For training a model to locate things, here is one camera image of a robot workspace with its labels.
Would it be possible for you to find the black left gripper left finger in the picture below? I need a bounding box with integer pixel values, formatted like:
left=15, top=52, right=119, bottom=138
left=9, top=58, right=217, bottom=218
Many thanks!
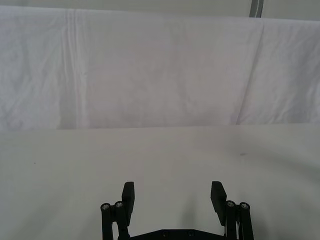
left=99, top=181, right=137, bottom=240

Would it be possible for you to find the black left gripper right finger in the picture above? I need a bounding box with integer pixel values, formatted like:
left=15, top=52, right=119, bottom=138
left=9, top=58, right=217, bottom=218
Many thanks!
left=211, top=180, right=255, bottom=240

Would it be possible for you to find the white table cloth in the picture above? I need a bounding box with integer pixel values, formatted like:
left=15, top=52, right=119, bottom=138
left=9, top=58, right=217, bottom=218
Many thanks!
left=0, top=123, right=320, bottom=240

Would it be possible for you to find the wrinkled white draped cloth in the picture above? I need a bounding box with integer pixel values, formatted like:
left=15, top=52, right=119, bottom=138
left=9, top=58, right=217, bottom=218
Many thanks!
left=0, top=4, right=320, bottom=131

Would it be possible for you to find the grey striped post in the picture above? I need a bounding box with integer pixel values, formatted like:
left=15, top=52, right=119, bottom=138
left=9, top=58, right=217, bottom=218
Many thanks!
left=249, top=0, right=265, bottom=19

